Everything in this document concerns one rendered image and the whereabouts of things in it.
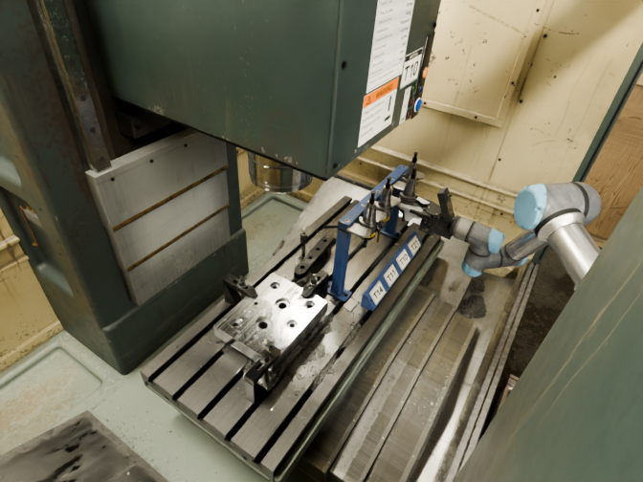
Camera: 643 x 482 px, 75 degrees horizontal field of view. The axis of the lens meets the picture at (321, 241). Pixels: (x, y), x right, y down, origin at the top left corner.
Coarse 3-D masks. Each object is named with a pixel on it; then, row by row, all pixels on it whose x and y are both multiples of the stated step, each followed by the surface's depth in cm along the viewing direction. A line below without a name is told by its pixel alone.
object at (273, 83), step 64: (128, 0) 84; (192, 0) 75; (256, 0) 68; (320, 0) 62; (128, 64) 94; (192, 64) 83; (256, 64) 74; (320, 64) 68; (192, 128) 94; (256, 128) 83; (320, 128) 74; (384, 128) 94
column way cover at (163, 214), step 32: (128, 160) 115; (160, 160) 123; (192, 160) 134; (224, 160) 147; (96, 192) 112; (128, 192) 118; (160, 192) 128; (192, 192) 141; (224, 192) 155; (128, 224) 123; (160, 224) 134; (192, 224) 147; (224, 224) 164; (128, 256) 128; (160, 256) 141; (192, 256) 155; (128, 288) 138; (160, 288) 147
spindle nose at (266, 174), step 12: (252, 156) 95; (252, 168) 97; (264, 168) 94; (276, 168) 93; (288, 168) 94; (252, 180) 100; (264, 180) 96; (276, 180) 95; (288, 180) 95; (300, 180) 97; (276, 192) 97; (288, 192) 98
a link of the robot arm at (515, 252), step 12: (588, 192) 105; (600, 204) 107; (588, 216) 106; (516, 240) 137; (528, 240) 131; (504, 252) 143; (516, 252) 138; (528, 252) 135; (504, 264) 144; (516, 264) 145
